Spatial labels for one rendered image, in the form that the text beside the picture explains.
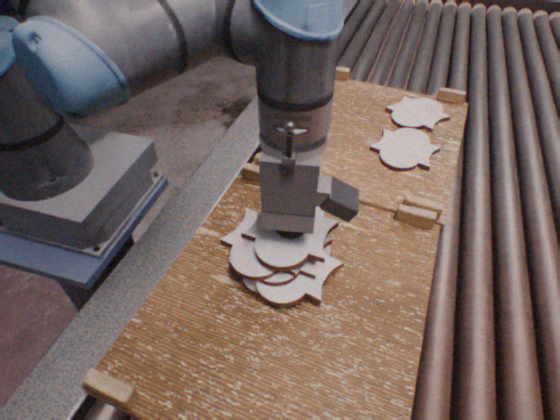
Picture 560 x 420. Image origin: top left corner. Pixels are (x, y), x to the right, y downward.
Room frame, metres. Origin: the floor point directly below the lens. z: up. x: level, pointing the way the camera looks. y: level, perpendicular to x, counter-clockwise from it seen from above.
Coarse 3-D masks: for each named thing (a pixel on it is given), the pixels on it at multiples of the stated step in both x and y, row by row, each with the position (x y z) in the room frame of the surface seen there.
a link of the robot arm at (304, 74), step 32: (256, 0) 0.33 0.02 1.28; (288, 0) 0.31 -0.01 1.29; (320, 0) 0.32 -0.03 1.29; (256, 32) 0.33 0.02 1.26; (288, 32) 0.31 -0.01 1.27; (320, 32) 0.31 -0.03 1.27; (256, 64) 0.34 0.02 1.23; (288, 64) 0.31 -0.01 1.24; (320, 64) 0.32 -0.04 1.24; (288, 96) 0.31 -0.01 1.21; (320, 96) 0.32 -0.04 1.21
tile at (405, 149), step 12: (384, 132) 0.65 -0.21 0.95; (396, 132) 0.65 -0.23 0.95; (408, 132) 0.65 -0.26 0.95; (420, 132) 0.65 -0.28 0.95; (384, 144) 0.61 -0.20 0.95; (396, 144) 0.61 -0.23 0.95; (408, 144) 0.61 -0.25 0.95; (420, 144) 0.61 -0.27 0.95; (432, 144) 0.61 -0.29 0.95; (384, 156) 0.57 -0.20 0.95; (396, 156) 0.57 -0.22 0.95; (408, 156) 0.57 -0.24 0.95; (420, 156) 0.57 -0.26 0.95; (396, 168) 0.54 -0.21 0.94; (408, 168) 0.54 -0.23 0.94
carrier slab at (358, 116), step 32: (352, 96) 0.81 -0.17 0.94; (384, 96) 0.81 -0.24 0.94; (416, 96) 0.81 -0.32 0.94; (352, 128) 0.68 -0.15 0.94; (384, 128) 0.68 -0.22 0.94; (448, 128) 0.68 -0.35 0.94; (320, 160) 0.57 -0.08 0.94; (352, 160) 0.57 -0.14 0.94; (448, 160) 0.57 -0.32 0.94; (384, 192) 0.48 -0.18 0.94; (416, 192) 0.48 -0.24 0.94; (448, 192) 0.48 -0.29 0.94
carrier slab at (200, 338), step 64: (256, 192) 0.48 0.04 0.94; (192, 256) 0.35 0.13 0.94; (384, 256) 0.35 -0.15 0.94; (192, 320) 0.24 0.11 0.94; (256, 320) 0.24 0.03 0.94; (320, 320) 0.24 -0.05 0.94; (384, 320) 0.24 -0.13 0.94; (192, 384) 0.17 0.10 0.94; (256, 384) 0.17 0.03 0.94; (320, 384) 0.17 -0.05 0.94; (384, 384) 0.17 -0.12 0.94
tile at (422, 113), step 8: (400, 104) 0.76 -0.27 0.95; (408, 104) 0.76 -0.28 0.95; (416, 104) 0.76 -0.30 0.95; (424, 104) 0.76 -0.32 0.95; (432, 104) 0.76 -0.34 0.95; (440, 104) 0.76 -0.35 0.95; (392, 112) 0.73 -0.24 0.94; (400, 112) 0.72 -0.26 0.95; (408, 112) 0.72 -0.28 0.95; (416, 112) 0.72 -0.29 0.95; (424, 112) 0.72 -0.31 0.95; (432, 112) 0.72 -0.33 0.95; (440, 112) 0.72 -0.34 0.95; (392, 120) 0.70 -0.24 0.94; (400, 120) 0.69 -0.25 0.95; (408, 120) 0.69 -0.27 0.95; (416, 120) 0.69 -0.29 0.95; (424, 120) 0.69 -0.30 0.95; (432, 120) 0.69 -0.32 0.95; (440, 120) 0.70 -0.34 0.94; (448, 120) 0.71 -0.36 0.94; (416, 128) 0.67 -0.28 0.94; (424, 128) 0.68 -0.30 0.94; (432, 128) 0.66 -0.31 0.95
